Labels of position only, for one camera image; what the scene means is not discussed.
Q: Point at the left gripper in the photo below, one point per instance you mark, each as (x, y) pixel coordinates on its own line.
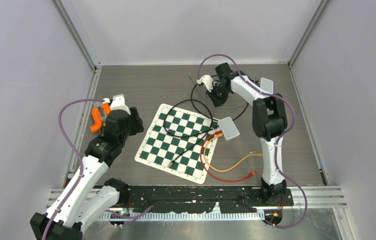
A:
(136, 122)

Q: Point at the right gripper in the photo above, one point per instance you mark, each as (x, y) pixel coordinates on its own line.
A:
(217, 100)

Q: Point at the white switch box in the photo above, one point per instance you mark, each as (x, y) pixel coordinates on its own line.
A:
(228, 128)
(267, 85)

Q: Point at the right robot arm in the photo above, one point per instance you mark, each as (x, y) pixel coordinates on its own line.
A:
(269, 123)

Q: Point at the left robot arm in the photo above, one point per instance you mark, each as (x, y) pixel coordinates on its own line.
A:
(72, 214)

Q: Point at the orange toy on grey plate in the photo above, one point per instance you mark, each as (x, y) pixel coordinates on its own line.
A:
(99, 113)

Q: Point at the green white chessboard mat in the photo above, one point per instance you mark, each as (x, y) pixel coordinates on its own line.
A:
(173, 142)

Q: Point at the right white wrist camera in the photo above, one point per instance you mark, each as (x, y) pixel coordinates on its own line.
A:
(206, 81)

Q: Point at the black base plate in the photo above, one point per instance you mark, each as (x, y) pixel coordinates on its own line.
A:
(199, 199)

